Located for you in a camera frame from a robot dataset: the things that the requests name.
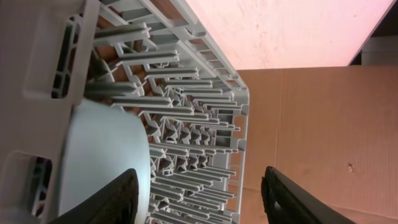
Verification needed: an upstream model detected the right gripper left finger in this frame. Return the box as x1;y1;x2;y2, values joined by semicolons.
50;169;139;224

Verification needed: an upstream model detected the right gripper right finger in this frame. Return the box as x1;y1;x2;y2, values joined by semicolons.
261;166;354;224

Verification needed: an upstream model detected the grey dishwasher rack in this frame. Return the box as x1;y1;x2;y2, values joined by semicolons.
1;0;249;223

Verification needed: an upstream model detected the light blue bowl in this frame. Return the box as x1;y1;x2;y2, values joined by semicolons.
58;100;150;223

